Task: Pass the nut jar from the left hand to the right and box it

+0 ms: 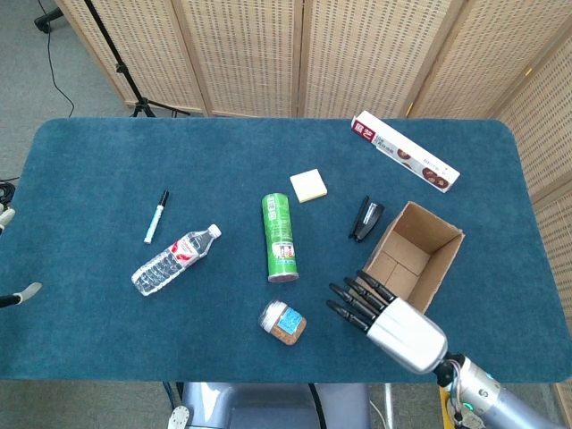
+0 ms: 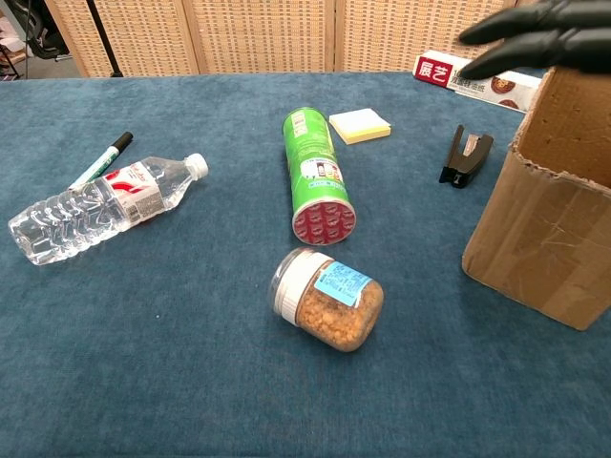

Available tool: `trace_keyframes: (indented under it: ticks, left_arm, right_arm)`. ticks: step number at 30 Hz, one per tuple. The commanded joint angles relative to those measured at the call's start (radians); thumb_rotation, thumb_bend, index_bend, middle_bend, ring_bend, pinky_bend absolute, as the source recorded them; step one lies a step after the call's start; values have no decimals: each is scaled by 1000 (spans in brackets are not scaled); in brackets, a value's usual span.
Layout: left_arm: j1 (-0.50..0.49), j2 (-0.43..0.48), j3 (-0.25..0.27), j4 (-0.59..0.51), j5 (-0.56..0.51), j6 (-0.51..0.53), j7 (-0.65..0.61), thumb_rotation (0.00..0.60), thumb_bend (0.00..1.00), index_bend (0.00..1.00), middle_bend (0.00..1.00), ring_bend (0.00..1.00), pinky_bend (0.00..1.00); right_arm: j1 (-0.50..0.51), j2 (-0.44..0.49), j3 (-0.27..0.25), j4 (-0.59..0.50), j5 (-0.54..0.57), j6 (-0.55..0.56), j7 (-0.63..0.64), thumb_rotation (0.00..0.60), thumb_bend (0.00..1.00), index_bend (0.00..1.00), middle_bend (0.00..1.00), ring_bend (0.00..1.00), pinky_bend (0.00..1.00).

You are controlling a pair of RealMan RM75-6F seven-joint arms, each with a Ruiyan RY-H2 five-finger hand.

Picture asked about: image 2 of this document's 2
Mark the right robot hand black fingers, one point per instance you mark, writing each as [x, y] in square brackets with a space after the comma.
[549, 43]

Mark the glass jar with blue label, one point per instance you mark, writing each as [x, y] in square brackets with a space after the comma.
[334, 305]

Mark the white baking paper box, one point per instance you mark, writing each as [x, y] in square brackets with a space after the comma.
[432, 71]

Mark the black stapler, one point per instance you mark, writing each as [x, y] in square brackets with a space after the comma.
[465, 167]

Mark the open brown cardboard box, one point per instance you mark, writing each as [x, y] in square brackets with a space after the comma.
[534, 238]

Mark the green chips can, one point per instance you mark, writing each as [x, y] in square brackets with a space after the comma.
[312, 162]

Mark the green white marker pen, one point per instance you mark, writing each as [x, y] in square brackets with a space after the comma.
[106, 157]

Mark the yellow sticky notes pad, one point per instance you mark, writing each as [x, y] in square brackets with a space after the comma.
[360, 125]

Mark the wicker folding screen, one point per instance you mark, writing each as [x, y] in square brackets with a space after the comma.
[262, 33]

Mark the black tripod stand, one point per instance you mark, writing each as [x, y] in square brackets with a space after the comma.
[102, 38]

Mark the blue tablecloth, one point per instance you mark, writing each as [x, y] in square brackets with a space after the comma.
[191, 358]

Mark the clear plastic water bottle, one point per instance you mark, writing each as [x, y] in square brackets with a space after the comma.
[90, 210]

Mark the black office chair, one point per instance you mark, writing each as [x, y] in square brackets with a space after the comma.
[43, 38]

